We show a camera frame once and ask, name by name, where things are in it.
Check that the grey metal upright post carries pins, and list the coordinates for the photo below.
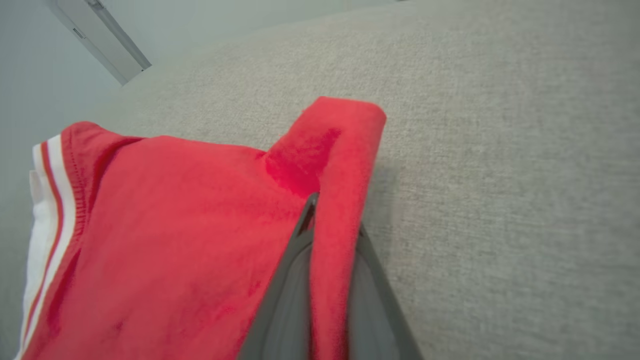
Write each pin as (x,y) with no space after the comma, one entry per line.
(105,40)

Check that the red white Bulls 23 jersey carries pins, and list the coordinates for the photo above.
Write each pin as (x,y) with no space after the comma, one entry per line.
(175,240)

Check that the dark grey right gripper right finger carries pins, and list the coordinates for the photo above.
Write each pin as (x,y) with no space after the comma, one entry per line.
(375,315)

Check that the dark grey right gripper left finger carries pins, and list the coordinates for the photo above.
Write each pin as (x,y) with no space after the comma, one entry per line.
(285,310)

